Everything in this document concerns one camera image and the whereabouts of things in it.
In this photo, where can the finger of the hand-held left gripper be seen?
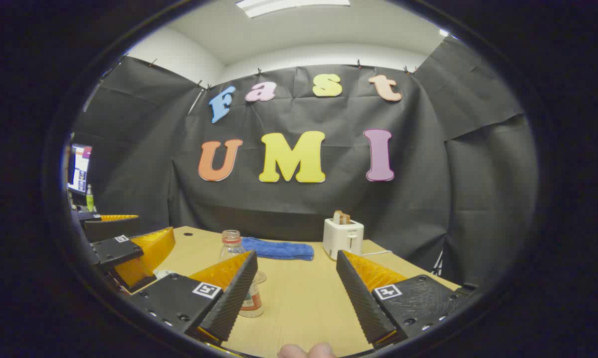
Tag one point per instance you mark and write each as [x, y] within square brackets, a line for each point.
[149, 253]
[110, 227]

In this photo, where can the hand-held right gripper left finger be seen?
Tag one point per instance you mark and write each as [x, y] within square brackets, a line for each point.
[234, 293]

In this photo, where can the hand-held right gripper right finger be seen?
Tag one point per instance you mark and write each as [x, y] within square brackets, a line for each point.
[359, 293]

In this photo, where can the round pale coaster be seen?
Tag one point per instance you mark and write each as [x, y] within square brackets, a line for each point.
[261, 277]

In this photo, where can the clear plastic water bottle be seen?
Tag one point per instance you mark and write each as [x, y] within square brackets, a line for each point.
[230, 246]

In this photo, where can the green drink bottle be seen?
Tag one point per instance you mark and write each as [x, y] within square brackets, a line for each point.
[90, 199]

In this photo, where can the white toaster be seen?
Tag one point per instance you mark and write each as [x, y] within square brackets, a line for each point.
[342, 238]

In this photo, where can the blue cloth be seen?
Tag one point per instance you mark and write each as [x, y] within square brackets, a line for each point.
[279, 248]

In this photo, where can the computer monitor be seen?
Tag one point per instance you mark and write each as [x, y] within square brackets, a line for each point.
[80, 169]

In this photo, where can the toast slice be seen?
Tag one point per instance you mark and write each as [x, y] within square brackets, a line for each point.
[341, 217]

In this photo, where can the black backdrop cloth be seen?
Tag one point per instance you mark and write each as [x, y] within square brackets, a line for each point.
[428, 174]

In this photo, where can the ceiling light panel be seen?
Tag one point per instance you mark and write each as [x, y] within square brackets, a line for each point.
[294, 6]

